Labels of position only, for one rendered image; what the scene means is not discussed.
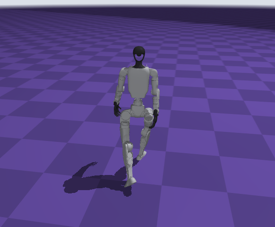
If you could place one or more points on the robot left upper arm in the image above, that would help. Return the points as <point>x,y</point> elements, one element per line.
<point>121,80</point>

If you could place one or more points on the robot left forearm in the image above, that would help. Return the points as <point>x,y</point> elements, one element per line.
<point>117,96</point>

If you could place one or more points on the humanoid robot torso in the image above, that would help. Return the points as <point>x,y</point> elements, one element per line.
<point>138,83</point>

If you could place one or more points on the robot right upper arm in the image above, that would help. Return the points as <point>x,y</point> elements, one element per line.
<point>154,81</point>

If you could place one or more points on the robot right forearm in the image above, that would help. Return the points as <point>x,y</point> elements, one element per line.
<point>156,101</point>

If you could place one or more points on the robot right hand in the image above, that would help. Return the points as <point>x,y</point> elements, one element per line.
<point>155,118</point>

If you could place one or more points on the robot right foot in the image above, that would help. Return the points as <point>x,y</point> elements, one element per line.
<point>139,157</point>

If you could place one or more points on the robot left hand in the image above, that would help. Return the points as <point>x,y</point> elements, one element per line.
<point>116,109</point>

